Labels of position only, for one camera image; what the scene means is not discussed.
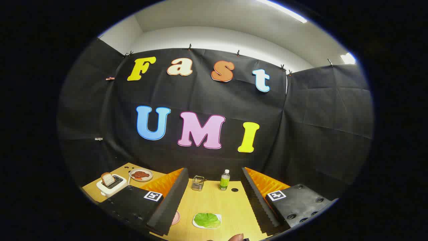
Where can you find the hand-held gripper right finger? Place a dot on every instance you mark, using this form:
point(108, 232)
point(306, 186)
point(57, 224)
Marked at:
point(259, 204)

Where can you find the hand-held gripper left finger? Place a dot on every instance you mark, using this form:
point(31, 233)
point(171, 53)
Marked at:
point(170, 204)

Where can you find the green lettuce leaf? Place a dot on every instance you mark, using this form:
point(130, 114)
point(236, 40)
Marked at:
point(207, 220)

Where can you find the white bread slice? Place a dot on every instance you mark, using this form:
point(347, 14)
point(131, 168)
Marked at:
point(107, 179)

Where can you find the pink round plate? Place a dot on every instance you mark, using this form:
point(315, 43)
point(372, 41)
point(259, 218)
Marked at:
point(176, 218)

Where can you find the white squarish plate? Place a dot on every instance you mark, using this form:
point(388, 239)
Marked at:
point(196, 225)

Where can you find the white round meat plate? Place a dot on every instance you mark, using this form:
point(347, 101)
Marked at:
point(141, 180)

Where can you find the green label plastic bottle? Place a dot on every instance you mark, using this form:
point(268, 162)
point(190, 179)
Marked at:
point(224, 182)

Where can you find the brown meat piece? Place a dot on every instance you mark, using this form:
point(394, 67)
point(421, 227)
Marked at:
point(139, 174)

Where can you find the white toaster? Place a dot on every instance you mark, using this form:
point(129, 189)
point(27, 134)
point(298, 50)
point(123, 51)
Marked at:
point(113, 190)

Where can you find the black backdrop cloth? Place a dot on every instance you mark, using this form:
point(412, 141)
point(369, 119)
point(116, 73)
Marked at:
point(200, 93)

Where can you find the ceiling light panel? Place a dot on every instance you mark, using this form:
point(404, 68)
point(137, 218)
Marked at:
point(347, 58)

